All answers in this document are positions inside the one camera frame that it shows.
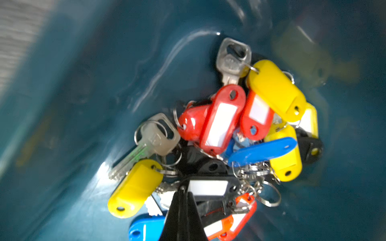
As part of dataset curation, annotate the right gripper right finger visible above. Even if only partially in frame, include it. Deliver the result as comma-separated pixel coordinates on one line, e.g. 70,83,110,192
185,192,208,241

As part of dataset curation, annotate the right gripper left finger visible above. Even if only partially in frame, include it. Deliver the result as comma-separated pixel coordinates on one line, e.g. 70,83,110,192
159,189,184,241

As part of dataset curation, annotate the black tag key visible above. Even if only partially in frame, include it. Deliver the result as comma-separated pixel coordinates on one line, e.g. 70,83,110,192
178,175,241,202

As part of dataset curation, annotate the teal storage box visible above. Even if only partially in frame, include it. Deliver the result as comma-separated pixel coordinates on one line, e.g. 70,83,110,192
1,1,386,241

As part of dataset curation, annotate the yellow key tag lower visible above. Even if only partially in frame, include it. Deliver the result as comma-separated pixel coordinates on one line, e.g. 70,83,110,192
108,159,163,219

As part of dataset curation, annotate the yellow key tag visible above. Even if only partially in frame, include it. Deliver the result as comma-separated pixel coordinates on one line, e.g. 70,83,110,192
247,60,307,122
108,159,163,219

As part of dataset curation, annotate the silver key lower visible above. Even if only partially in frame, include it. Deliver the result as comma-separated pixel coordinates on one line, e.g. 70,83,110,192
108,113,181,181

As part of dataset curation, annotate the silver key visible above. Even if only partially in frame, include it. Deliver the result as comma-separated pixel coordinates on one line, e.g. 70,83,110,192
216,38,252,85
108,113,181,181

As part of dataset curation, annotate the red key tag centre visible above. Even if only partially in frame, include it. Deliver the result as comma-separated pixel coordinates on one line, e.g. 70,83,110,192
199,84,246,155

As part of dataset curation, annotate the blue key tag centre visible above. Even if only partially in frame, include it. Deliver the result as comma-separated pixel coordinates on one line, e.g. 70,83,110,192
227,137,298,166

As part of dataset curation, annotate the yellow key tag upper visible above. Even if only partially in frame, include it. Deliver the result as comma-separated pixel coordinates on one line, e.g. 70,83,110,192
247,60,307,122

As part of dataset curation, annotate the silver key upper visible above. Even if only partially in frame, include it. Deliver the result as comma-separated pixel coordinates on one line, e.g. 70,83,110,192
216,38,252,85

